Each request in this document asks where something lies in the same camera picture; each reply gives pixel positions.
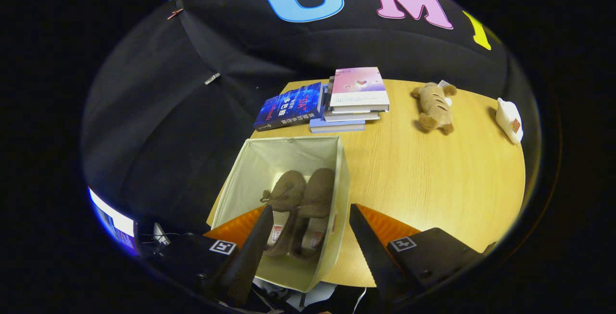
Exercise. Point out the pink cover book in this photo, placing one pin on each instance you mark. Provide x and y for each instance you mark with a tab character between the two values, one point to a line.
358	87

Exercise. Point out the brown fuzzy shoe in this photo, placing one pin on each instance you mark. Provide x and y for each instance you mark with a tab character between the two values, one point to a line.
321	186
290	189

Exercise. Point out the white plush toy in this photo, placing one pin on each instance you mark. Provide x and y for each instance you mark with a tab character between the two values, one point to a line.
510	121

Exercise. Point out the white device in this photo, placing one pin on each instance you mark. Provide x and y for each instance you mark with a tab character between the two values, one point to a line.
161	234

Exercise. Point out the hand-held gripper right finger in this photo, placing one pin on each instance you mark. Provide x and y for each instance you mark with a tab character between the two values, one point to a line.
370	251

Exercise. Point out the green fabric storage box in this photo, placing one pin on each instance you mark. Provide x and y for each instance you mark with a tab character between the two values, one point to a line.
269	160

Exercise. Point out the computer monitor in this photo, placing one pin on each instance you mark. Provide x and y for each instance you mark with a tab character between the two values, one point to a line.
113	220

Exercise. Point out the silver clip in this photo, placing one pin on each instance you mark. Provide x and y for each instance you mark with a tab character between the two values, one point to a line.
212	78

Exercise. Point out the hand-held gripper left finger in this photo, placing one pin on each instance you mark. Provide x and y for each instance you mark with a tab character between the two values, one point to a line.
252	261

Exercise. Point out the light blue book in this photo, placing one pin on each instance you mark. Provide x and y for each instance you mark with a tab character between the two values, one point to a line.
337	126

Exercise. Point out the dark blue book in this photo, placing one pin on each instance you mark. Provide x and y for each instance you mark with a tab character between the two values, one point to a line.
288	107

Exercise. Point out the brown plush toy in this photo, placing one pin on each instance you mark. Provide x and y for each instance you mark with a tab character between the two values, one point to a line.
435	107

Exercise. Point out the black backdrop cloth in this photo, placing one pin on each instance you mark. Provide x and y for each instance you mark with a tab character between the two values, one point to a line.
159	126

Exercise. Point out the orange clip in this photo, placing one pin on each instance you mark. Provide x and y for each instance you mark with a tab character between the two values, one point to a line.
174	14

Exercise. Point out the small black bracket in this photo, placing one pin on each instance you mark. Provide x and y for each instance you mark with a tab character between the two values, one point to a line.
488	248

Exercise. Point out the white book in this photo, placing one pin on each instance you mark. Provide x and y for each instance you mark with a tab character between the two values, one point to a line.
351	116

